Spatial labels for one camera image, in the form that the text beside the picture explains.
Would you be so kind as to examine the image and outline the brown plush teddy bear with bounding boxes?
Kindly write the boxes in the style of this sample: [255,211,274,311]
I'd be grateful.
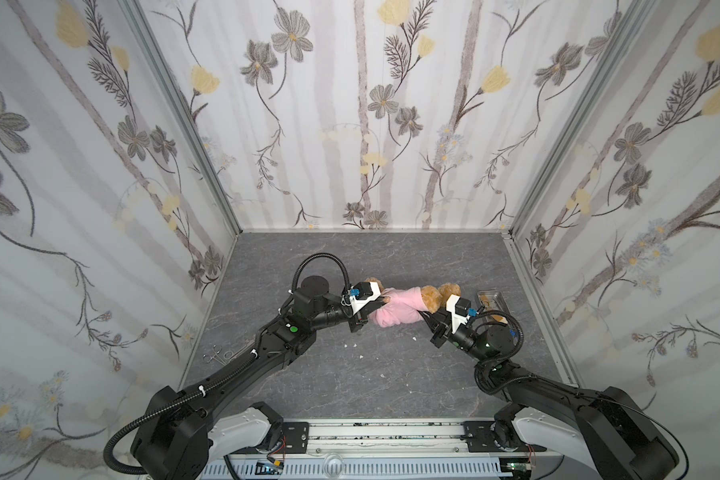
[368,277,462,324]

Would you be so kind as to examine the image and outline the pink bear hoodie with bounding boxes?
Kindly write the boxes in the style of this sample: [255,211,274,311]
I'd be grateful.
[370,285,442,328]

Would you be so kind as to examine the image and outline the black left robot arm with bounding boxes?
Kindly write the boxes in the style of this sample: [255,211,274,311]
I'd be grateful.
[119,276,384,479]

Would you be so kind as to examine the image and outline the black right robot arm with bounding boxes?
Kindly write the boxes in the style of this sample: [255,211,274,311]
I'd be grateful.
[421,307,690,479]

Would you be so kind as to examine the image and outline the metal tray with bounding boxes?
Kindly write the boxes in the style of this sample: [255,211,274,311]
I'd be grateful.
[476,290,509,325]

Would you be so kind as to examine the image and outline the silver surgical scissors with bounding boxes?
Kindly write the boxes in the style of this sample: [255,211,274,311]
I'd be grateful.
[202,345,238,366]

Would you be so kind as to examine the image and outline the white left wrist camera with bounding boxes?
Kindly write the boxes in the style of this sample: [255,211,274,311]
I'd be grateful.
[348,280,385,318]

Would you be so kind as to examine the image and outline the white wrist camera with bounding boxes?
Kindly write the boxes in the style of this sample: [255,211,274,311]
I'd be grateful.
[445,294,477,334]
[348,280,385,318]

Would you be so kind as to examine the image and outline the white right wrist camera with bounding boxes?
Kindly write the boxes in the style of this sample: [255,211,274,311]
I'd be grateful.
[445,294,477,334]

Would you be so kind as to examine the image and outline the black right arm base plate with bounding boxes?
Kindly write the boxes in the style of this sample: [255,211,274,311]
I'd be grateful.
[460,420,547,453]

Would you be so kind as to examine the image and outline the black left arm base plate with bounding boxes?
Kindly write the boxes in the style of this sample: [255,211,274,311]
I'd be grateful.
[256,422,310,455]

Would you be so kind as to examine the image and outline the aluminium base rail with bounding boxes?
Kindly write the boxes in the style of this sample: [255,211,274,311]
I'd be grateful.
[200,416,590,479]

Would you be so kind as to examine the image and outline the black corrugated cable conduit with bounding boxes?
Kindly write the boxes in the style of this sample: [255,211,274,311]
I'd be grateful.
[101,353,259,476]

